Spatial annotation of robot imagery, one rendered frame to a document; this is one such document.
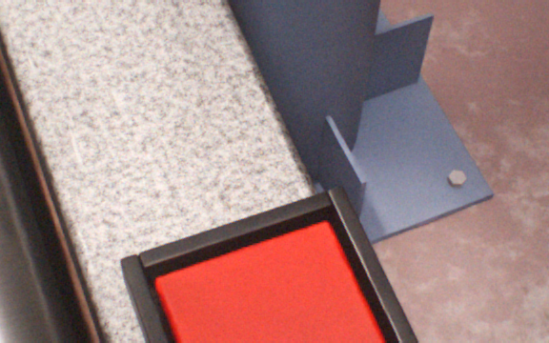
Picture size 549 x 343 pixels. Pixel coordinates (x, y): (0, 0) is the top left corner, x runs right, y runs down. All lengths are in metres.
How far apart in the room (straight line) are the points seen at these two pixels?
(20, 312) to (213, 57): 0.12
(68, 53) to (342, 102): 0.91
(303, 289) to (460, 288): 1.05
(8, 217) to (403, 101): 1.16
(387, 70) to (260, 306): 1.13
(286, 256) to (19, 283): 0.09
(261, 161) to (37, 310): 0.09
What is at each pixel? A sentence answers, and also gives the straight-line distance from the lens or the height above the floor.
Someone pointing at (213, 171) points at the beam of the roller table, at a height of 0.92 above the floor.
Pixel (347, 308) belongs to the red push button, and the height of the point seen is 0.93.
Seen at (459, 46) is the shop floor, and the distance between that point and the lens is 1.60.
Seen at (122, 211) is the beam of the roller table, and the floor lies 0.92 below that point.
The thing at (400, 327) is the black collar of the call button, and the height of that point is 0.93.
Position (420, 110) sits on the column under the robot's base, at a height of 0.01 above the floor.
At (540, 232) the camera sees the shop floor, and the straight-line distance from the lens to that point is 1.47.
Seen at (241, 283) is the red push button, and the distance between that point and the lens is 0.36.
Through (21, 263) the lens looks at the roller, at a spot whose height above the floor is 0.92.
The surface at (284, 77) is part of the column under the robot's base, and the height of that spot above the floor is 0.23.
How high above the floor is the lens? 1.26
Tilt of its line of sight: 60 degrees down
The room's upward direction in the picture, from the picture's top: 4 degrees clockwise
